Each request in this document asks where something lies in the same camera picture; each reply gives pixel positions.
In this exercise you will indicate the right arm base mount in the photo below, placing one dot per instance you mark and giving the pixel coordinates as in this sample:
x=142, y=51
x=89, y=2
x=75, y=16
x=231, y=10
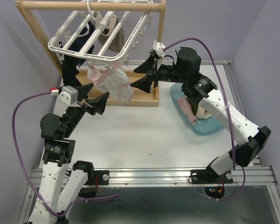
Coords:
x=207, y=176

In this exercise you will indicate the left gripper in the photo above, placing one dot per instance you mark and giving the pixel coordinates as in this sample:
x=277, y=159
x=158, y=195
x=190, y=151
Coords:
x=99, y=102

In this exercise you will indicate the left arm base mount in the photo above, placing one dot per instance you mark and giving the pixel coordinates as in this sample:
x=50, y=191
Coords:
x=98, y=178

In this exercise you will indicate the pink mauve underwear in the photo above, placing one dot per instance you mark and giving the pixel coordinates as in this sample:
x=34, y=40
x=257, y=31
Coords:
x=186, y=108

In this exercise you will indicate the aluminium mounting rail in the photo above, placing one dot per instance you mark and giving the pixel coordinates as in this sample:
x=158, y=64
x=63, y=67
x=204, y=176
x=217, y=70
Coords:
x=178, y=177

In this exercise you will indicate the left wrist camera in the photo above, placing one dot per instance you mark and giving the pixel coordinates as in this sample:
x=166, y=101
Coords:
x=68, y=95

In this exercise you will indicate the dark green underwear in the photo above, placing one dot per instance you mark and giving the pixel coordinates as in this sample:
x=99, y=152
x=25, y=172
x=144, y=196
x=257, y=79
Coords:
x=198, y=111

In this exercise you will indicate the light pink underwear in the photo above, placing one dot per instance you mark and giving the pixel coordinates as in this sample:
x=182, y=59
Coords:
x=113, y=80

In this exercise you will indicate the wooden clothes rack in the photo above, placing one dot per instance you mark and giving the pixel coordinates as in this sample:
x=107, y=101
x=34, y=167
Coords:
x=26, y=8

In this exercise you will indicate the navy underwear white trim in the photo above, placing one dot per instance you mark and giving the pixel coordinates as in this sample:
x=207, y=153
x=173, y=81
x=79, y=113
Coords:
x=83, y=37

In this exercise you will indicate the teal plastic basin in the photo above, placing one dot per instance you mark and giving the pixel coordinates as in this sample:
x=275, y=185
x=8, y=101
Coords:
x=207, y=126

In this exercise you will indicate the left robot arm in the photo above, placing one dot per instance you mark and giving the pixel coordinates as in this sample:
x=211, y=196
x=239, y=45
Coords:
x=55, y=200

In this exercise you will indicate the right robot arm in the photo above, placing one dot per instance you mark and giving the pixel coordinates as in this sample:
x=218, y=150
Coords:
x=201, y=91

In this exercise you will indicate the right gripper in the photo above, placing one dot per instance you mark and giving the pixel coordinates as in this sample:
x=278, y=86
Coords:
x=146, y=67

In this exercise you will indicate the black underwear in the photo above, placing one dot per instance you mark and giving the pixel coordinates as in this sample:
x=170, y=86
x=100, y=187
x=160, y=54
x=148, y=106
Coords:
x=69, y=70

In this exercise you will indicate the white plastic clip hanger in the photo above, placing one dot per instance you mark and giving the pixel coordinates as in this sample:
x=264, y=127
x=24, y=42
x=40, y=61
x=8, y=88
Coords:
x=93, y=51

